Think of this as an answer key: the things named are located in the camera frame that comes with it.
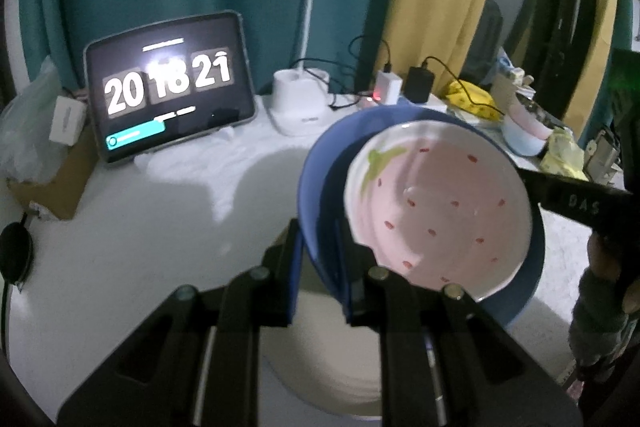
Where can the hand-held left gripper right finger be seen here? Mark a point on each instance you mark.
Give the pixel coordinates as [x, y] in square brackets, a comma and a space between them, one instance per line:
[350, 277]

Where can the large blue bowl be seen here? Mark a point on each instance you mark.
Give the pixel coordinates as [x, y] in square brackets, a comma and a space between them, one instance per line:
[325, 187]

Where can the white desk lamp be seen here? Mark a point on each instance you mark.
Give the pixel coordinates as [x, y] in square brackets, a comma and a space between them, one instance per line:
[300, 107]

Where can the tablet with clock display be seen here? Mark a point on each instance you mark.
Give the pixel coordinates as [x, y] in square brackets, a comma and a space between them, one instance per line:
[170, 82]

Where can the pink strawberry bowl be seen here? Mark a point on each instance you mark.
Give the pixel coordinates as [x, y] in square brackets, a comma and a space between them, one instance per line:
[440, 207]

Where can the yellow tissue pack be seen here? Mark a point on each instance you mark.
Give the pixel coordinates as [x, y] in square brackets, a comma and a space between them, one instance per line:
[562, 152]

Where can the white charger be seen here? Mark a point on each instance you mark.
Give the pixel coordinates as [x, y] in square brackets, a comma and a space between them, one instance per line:
[388, 86]

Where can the yellow packet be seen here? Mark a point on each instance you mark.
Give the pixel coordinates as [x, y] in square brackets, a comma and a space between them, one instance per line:
[470, 99]

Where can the cardboard box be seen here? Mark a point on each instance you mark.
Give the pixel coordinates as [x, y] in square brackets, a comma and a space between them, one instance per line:
[55, 187]

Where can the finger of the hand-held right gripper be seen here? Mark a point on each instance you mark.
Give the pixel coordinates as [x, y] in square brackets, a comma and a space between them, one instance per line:
[565, 197]

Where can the small white box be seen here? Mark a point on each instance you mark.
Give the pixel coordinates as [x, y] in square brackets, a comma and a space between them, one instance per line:
[67, 119]

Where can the white power strip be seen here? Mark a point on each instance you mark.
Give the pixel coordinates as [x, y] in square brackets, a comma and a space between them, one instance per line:
[365, 103]

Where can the person's right forearm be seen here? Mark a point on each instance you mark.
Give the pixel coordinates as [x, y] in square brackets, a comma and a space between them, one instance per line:
[600, 332]

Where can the black charger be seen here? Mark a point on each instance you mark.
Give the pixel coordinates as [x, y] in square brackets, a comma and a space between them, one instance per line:
[419, 84]

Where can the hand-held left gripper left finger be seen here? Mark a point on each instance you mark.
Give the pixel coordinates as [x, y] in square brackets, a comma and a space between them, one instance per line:
[295, 277]

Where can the clear plastic bag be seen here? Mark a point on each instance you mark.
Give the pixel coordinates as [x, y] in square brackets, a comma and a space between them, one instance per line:
[25, 132]

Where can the black suction cup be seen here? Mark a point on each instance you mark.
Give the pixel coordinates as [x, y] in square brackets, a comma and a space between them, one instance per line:
[15, 252]

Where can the beige plate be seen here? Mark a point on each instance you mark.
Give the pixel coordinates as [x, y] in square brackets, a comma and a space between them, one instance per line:
[320, 372]

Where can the white textured tablecloth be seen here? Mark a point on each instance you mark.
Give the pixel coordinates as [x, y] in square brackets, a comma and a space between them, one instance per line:
[175, 232]

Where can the person's right hand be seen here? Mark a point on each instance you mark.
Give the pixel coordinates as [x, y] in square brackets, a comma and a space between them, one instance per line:
[605, 257]

